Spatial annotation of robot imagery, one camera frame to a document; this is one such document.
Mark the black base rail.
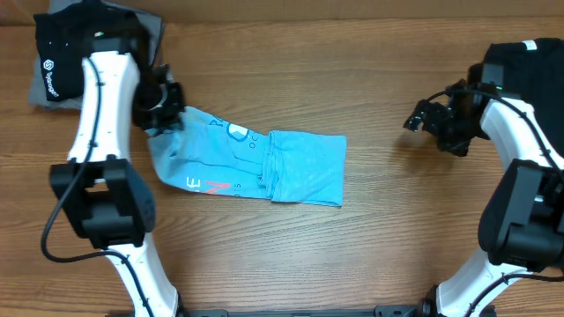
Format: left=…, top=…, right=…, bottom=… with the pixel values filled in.
left=179, top=305, right=439, bottom=317

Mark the black t-shirt on right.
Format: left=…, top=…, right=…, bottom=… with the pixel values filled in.
left=484, top=38, right=563, bottom=154

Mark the light blue t-shirt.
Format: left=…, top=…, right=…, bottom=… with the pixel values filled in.
left=147, top=107, right=347, bottom=207

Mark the grey folded shirt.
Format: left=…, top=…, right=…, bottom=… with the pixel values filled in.
left=28, top=0, right=164, bottom=109

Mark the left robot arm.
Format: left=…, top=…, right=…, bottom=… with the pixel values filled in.
left=41, top=26, right=184, bottom=316

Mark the black folded shirt with logo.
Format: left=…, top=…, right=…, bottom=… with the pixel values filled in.
left=33, top=1, right=150, bottom=102

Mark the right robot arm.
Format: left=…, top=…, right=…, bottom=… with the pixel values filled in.
left=404, top=63, right=563, bottom=316

